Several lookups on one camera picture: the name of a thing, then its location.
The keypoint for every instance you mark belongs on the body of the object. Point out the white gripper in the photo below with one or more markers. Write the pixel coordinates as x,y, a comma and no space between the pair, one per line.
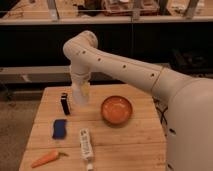
79,75

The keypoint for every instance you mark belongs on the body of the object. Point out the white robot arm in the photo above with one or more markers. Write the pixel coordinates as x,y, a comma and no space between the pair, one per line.
189,99

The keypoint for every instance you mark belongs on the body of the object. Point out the black eraser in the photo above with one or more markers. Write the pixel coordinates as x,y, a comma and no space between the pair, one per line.
65,104

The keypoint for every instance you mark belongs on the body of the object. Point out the orange bowl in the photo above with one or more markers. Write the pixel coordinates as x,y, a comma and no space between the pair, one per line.
116,110

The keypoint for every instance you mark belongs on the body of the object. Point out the blue sponge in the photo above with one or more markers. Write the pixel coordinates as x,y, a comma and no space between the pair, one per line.
59,129

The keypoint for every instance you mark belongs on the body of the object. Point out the white tube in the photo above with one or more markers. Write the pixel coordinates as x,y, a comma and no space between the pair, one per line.
86,148

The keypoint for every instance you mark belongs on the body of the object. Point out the orange toy carrot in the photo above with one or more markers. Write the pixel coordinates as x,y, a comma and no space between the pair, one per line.
49,157

